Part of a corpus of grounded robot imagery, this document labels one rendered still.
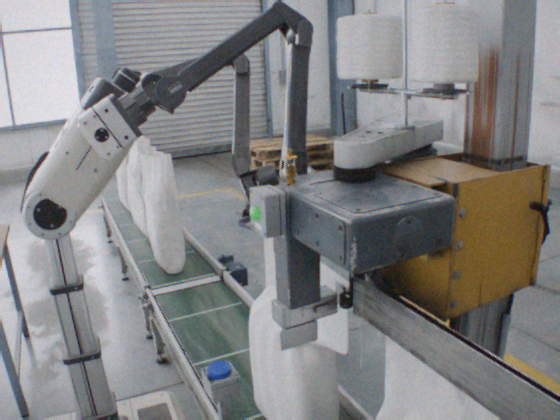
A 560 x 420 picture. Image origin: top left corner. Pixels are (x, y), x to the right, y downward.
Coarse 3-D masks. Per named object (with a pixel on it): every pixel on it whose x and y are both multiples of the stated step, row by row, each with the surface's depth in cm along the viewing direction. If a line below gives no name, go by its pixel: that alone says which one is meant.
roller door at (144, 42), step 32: (128, 0) 740; (160, 0) 761; (192, 0) 784; (224, 0) 808; (256, 0) 833; (128, 32) 753; (160, 32) 776; (192, 32) 800; (224, 32) 824; (96, 64) 745; (128, 64) 767; (160, 64) 791; (256, 64) 866; (192, 96) 830; (224, 96) 855; (256, 96) 882; (160, 128) 820; (192, 128) 845; (224, 128) 871; (256, 128) 899
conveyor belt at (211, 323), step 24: (192, 288) 269; (216, 288) 268; (168, 312) 243; (192, 312) 243; (216, 312) 242; (240, 312) 241; (192, 336) 221; (216, 336) 220; (240, 336) 220; (192, 360) 202; (216, 360) 202; (240, 360) 201; (240, 384) 185; (216, 408) 184; (240, 408) 171
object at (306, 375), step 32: (256, 320) 155; (320, 320) 129; (256, 352) 159; (288, 352) 135; (320, 352) 134; (256, 384) 164; (288, 384) 139; (320, 384) 136; (288, 416) 143; (320, 416) 139
